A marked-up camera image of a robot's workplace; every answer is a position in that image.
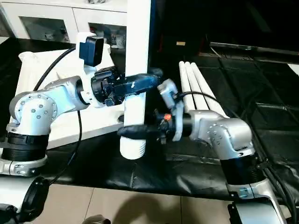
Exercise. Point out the white plastic table top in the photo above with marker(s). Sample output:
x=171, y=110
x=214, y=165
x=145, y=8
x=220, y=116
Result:
x=100, y=116

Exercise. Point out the white plastic table leg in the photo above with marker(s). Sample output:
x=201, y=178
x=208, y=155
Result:
x=205, y=88
x=184, y=79
x=194, y=81
x=138, y=46

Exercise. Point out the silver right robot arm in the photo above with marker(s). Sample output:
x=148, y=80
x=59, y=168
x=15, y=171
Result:
x=219, y=133

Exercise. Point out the small tan box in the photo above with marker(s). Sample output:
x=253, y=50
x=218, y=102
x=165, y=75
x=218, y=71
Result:
x=181, y=43

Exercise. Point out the white glass-door cabinet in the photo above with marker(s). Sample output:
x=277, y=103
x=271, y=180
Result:
x=56, y=9

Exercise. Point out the black work mat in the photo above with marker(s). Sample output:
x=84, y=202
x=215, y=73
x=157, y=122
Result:
x=261, y=102

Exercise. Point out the white flat strip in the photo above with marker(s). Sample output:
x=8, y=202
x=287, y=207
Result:
x=295, y=69

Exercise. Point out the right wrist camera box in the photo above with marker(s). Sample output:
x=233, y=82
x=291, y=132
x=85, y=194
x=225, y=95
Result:
x=167, y=91

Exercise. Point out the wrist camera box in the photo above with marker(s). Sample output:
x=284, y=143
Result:
x=167, y=91
x=91, y=49

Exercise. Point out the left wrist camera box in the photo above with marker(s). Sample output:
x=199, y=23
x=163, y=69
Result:
x=91, y=49

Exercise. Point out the dark long rail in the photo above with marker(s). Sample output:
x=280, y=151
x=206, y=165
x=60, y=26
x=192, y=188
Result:
x=252, y=48

